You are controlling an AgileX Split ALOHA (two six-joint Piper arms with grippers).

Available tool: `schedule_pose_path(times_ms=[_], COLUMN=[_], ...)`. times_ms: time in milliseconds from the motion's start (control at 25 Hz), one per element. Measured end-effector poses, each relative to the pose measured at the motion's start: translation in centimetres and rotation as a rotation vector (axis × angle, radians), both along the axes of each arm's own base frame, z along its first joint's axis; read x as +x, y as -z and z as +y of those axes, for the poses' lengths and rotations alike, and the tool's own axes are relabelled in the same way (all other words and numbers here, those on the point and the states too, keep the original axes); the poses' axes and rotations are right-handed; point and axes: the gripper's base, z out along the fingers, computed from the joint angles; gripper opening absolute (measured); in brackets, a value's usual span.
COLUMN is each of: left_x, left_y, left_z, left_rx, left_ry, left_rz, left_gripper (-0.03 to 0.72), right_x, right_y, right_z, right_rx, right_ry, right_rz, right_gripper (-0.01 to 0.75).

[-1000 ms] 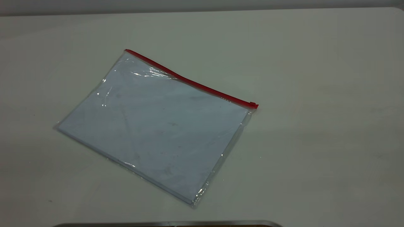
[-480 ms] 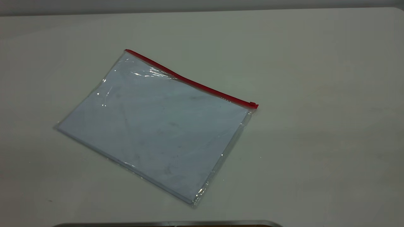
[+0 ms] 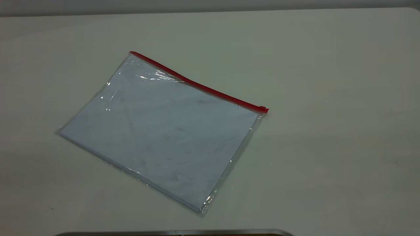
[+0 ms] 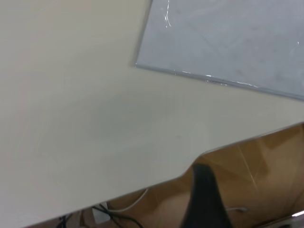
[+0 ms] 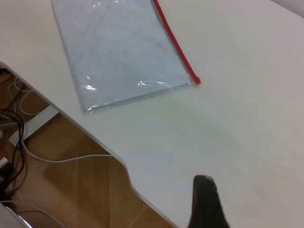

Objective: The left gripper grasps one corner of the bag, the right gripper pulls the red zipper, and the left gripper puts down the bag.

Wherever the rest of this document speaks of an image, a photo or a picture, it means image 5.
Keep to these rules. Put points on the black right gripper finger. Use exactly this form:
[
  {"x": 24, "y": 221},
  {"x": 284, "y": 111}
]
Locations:
[{"x": 206, "y": 204}]

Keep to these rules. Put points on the white plug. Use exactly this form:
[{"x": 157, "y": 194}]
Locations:
[{"x": 2, "y": 162}]

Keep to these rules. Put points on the clear plastic zip bag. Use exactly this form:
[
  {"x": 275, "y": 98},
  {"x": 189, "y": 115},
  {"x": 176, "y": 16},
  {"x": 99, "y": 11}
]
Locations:
[{"x": 123, "y": 52}]

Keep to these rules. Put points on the white paper stack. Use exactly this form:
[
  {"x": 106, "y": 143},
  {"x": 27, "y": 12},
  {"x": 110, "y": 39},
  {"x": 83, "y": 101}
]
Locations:
[{"x": 118, "y": 59}]

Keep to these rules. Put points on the red zipper slider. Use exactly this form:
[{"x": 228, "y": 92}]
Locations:
[{"x": 196, "y": 79}]

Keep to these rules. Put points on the white rounded base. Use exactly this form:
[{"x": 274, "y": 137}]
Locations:
[{"x": 9, "y": 221}]

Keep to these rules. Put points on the white table frame beam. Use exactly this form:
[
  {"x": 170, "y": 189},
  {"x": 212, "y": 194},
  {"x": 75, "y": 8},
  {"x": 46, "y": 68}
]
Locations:
[{"x": 35, "y": 122}]

